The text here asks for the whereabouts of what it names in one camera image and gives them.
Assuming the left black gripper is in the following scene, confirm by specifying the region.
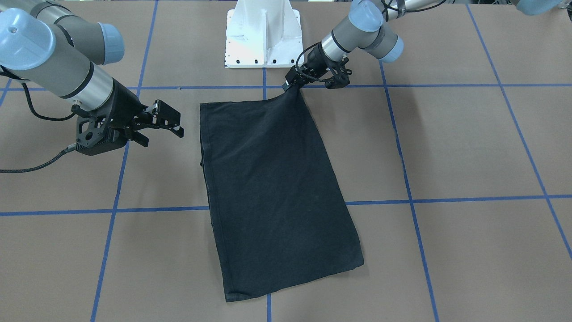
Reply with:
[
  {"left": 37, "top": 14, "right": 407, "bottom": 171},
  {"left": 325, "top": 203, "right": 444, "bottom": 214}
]
[{"left": 283, "top": 42, "right": 339, "bottom": 92}]

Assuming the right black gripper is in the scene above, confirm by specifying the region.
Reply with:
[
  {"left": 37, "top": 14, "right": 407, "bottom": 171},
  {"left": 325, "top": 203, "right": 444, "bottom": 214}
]
[{"left": 74, "top": 80, "right": 184, "bottom": 156}]

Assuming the black printed t-shirt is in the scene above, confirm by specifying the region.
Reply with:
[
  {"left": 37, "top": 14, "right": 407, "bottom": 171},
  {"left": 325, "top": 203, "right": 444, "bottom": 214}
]
[{"left": 200, "top": 88, "right": 364, "bottom": 302}]

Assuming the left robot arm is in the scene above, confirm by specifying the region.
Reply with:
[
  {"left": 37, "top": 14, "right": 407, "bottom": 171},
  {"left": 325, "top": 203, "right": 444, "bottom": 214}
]
[{"left": 282, "top": 0, "right": 446, "bottom": 91}]

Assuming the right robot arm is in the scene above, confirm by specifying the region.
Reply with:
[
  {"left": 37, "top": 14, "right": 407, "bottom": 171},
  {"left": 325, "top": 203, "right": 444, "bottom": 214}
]
[{"left": 1, "top": 0, "right": 184, "bottom": 156}]

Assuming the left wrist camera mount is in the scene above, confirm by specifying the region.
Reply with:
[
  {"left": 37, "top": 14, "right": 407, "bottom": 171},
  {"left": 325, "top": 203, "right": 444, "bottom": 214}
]
[{"left": 324, "top": 57, "right": 352, "bottom": 89}]

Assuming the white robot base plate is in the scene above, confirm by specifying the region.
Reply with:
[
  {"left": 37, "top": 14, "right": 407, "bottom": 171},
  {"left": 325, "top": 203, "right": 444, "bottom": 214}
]
[{"left": 224, "top": 0, "right": 303, "bottom": 68}]

